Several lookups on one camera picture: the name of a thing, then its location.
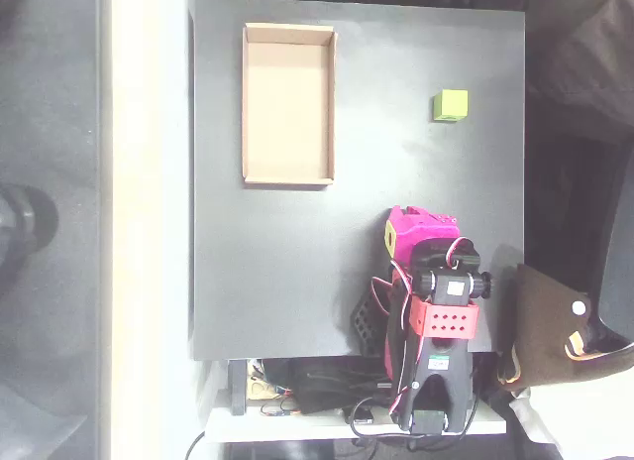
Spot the black cable loop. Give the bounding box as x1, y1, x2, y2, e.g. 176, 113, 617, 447
348, 394, 480, 439

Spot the brown felt bag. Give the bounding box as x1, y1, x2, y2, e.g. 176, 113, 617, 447
496, 263, 634, 393

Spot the green cube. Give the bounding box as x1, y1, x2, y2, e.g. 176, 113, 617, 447
433, 89, 470, 122

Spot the black table clamp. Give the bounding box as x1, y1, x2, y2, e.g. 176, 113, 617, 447
227, 359, 249, 417

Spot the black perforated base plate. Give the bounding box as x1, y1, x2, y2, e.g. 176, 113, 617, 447
349, 287, 393, 358

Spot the dark round stool leg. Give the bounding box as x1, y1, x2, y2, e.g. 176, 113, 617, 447
0, 183, 60, 288

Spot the white shelf board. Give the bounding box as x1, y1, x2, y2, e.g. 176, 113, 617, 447
204, 403, 507, 444

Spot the open cardboard box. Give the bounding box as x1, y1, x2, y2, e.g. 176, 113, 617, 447
241, 22, 339, 187

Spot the small black connector box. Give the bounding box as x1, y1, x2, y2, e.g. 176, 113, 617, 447
343, 403, 376, 426

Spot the black power supply pouch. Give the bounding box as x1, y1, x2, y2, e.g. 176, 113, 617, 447
288, 357, 397, 415

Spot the black floor cable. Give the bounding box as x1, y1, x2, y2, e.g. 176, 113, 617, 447
184, 429, 207, 460

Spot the black chair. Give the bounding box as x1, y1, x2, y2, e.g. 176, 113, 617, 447
591, 167, 634, 345

